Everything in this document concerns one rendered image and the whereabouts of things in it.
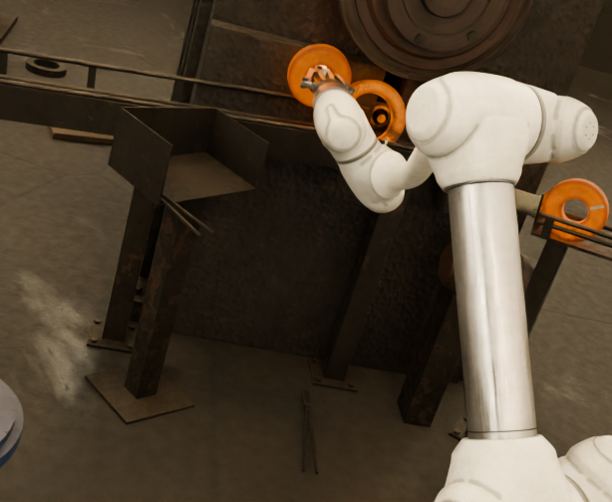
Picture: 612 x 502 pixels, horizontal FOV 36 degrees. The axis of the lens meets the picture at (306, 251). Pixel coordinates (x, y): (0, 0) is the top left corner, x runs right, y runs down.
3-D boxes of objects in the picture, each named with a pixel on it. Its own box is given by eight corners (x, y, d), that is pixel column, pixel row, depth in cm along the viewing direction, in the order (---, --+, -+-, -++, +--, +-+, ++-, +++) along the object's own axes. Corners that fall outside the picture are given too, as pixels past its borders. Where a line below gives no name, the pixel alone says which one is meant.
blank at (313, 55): (292, 38, 225) (293, 43, 222) (355, 47, 228) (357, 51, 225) (282, 100, 232) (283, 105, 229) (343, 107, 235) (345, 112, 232)
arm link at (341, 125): (301, 102, 203) (330, 149, 210) (309, 129, 190) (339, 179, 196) (345, 77, 202) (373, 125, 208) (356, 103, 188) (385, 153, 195)
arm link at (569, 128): (531, 93, 164) (476, 82, 156) (619, 93, 150) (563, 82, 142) (521, 167, 165) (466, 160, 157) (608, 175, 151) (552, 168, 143)
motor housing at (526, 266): (385, 396, 265) (448, 229, 243) (457, 408, 270) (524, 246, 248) (394, 424, 253) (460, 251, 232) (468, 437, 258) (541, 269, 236)
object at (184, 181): (64, 380, 231) (119, 106, 201) (153, 362, 249) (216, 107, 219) (106, 430, 218) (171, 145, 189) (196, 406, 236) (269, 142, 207)
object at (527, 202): (506, 205, 241) (512, 183, 239) (540, 216, 238) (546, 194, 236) (499, 210, 236) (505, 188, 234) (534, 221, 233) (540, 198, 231)
